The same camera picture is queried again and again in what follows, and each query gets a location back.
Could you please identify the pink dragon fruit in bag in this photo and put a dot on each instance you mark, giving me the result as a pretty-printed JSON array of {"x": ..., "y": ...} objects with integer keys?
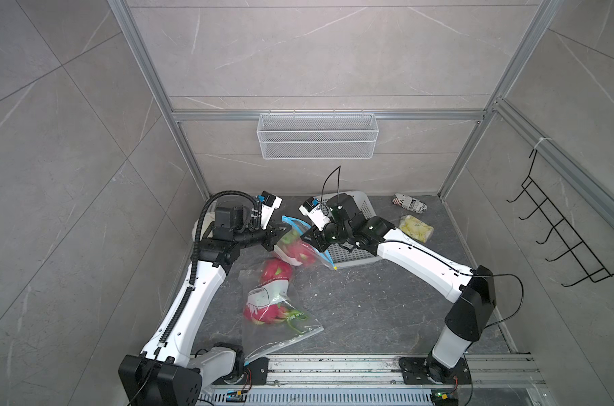
[{"x": 294, "y": 251}]

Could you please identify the clear zip-top bag blue seal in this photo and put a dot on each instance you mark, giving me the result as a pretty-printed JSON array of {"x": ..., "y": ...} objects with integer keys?
[{"x": 324, "y": 258}]

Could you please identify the white perforated plastic basket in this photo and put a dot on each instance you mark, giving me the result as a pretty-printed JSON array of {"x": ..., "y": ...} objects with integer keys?
[{"x": 365, "y": 240}]

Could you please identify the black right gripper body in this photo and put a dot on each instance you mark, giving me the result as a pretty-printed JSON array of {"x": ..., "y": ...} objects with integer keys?
[{"x": 330, "y": 233}]

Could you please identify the pink dragon fruit upper near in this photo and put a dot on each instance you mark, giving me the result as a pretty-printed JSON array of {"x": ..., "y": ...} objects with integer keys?
[{"x": 276, "y": 270}]

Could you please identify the yellow crumpled snack packet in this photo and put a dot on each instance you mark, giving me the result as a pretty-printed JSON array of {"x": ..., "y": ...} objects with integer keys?
[{"x": 416, "y": 229}]

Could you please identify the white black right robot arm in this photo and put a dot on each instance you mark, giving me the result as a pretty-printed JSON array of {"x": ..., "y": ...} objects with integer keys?
[{"x": 471, "y": 291}]

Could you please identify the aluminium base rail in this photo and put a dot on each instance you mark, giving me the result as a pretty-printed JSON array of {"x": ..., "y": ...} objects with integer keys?
[{"x": 384, "y": 380}]

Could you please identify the black wire hook rack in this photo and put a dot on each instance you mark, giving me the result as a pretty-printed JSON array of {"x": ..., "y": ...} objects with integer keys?
[{"x": 589, "y": 266}]

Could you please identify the white plush toy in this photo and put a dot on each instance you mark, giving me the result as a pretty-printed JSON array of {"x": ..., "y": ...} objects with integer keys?
[{"x": 206, "y": 228}]

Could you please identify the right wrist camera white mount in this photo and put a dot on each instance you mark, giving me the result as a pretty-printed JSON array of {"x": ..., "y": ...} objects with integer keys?
[{"x": 316, "y": 211}]

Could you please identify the clear zip-top bag near rail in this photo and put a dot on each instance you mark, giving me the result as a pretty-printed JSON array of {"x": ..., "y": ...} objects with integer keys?
[{"x": 262, "y": 340}]

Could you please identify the white wire mesh wall shelf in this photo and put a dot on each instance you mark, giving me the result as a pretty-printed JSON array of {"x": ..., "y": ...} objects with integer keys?
[{"x": 317, "y": 136}]

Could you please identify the white red toy car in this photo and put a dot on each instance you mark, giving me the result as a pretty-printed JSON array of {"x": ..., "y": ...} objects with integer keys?
[{"x": 409, "y": 203}]

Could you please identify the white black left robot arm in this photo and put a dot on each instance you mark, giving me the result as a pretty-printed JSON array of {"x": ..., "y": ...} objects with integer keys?
[{"x": 167, "y": 371}]

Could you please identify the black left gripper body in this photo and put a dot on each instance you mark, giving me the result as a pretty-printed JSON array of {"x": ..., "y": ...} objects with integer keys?
[{"x": 252, "y": 236}]

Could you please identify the pink dragon fruit lower near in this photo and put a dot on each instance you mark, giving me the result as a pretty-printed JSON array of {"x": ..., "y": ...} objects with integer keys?
[{"x": 276, "y": 314}]

